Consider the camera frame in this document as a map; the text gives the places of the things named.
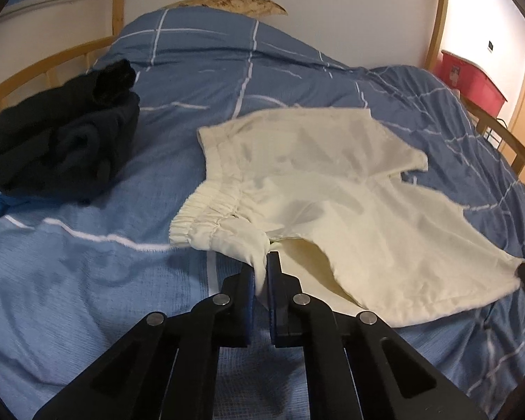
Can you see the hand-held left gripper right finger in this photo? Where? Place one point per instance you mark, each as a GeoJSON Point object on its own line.
{"type": "Point", "coordinates": [272, 310]}

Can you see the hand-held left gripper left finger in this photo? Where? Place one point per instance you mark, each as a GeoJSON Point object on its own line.
{"type": "Point", "coordinates": [247, 315]}

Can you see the cream pants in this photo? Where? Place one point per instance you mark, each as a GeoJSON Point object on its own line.
{"type": "Point", "coordinates": [332, 210]}

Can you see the blue checked blanket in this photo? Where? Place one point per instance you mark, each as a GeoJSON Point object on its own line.
{"type": "Point", "coordinates": [92, 280]}

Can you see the red storage bin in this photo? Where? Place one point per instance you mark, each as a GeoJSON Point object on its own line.
{"type": "Point", "coordinates": [468, 78]}

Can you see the dark folded clothes pile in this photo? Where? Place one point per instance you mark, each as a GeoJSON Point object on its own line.
{"type": "Point", "coordinates": [61, 144]}

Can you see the blue cloth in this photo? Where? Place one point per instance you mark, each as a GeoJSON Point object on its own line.
{"type": "Point", "coordinates": [4, 204]}

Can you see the beige fish plush pillow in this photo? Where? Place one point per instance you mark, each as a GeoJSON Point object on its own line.
{"type": "Point", "coordinates": [232, 2]}

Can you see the wooden bed frame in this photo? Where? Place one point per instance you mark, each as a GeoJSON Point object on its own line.
{"type": "Point", "coordinates": [437, 22]}

